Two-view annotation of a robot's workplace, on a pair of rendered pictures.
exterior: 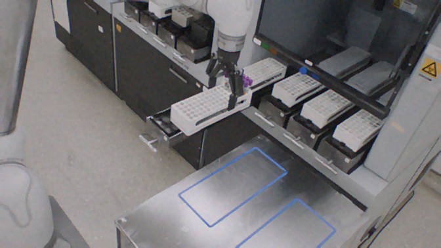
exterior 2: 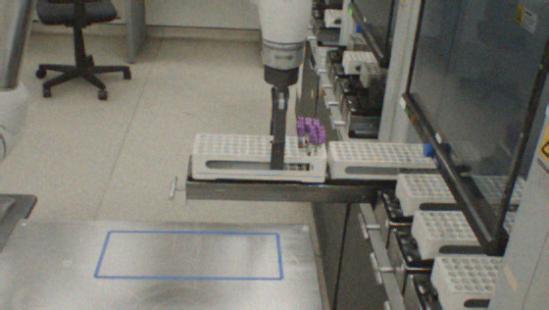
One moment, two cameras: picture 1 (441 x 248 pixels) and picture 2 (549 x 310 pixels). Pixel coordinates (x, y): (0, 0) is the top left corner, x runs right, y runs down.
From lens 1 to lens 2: 0.90 m
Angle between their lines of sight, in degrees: 38
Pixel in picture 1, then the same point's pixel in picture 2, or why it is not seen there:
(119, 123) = not seen: hidden behind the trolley
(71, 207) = not seen: hidden behind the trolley
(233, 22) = (267, 17)
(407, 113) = (522, 246)
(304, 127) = (398, 249)
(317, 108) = (432, 224)
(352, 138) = (444, 284)
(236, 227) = (122, 295)
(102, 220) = not seen: outside the picture
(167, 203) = (86, 232)
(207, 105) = (243, 149)
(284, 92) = (403, 186)
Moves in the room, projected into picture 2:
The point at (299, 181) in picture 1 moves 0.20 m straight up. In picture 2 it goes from (284, 297) to (292, 203)
